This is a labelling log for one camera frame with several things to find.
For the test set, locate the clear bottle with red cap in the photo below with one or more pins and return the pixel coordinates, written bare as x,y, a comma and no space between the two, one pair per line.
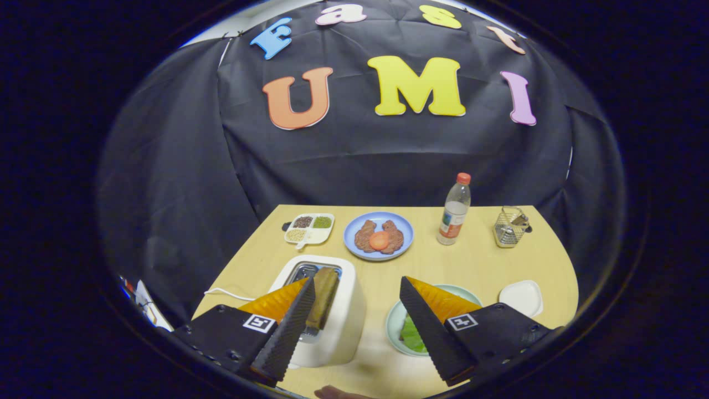
453,221

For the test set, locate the golden toast slice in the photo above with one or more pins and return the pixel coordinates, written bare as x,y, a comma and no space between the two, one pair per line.
324,299

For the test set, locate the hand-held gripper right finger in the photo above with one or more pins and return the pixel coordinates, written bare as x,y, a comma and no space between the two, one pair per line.
429,332

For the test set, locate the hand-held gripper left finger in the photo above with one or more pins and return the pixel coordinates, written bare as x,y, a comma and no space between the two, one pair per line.
288,332

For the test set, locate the green lettuce leaf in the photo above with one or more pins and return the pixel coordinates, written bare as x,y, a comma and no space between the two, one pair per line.
412,338

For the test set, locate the white toaster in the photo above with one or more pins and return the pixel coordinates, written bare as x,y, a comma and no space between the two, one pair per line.
343,327

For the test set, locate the small white square plate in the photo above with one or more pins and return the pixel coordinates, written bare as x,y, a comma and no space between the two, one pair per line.
520,298

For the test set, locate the brown meat patty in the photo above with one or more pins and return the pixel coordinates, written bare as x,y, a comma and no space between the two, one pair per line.
363,235
395,235

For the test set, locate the blue round plate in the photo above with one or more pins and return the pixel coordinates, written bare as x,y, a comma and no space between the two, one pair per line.
404,233

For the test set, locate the red tomato slice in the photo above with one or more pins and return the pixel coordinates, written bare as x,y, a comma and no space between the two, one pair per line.
379,240

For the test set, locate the light green round plate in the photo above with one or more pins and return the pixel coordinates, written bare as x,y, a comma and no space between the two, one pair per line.
394,327

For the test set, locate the white divided condiment tray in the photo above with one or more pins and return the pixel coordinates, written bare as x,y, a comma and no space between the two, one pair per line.
310,235

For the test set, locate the black backdrop cloth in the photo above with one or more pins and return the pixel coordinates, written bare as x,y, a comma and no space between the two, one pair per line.
388,160

